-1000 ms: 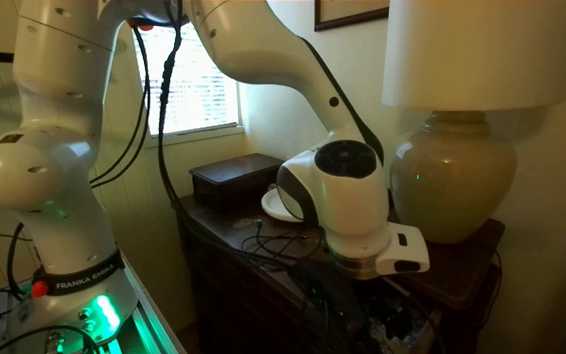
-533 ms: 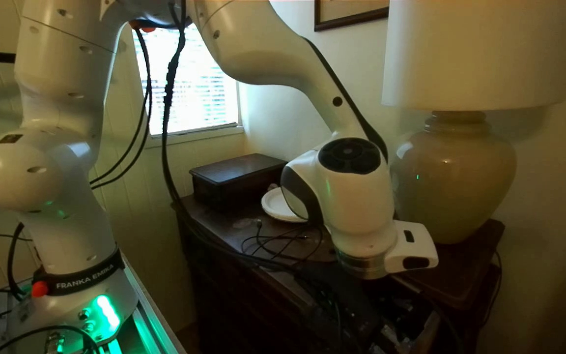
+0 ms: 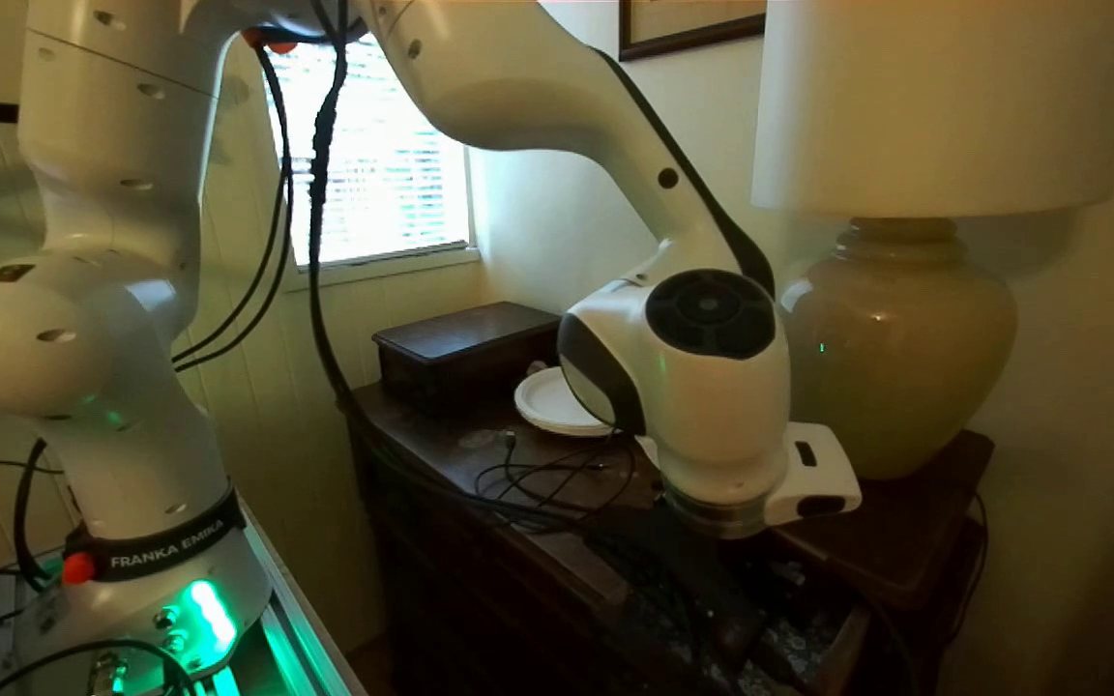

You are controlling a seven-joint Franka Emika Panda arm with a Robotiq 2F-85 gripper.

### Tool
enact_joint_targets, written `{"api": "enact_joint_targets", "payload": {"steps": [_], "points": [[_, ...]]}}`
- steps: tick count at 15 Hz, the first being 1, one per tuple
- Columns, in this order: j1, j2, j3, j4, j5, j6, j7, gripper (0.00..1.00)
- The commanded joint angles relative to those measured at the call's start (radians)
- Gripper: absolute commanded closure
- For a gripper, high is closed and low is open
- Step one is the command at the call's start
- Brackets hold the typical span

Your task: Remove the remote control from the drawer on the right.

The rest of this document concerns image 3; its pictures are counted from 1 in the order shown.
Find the drawer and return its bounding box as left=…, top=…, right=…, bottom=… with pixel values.
left=615, top=537, right=875, bottom=696

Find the white plate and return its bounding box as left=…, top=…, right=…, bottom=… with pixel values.
left=513, top=364, right=618, bottom=439

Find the dark wooden cabinet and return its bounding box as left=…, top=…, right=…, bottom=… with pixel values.
left=342, top=379, right=995, bottom=696

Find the table lamp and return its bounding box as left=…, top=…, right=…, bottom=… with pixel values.
left=749, top=0, right=1114, bottom=481

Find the dark wooden box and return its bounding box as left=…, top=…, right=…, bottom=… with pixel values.
left=371, top=301, right=564, bottom=409

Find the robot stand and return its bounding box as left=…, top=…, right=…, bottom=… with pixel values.
left=0, top=491, right=369, bottom=696

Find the window with blinds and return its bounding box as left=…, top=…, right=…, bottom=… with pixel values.
left=265, top=37, right=477, bottom=270

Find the framed picture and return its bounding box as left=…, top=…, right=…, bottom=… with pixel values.
left=617, top=0, right=769, bottom=63

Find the black cable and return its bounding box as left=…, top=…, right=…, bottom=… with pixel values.
left=0, top=636, right=198, bottom=696
left=473, top=429, right=662, bottom=535

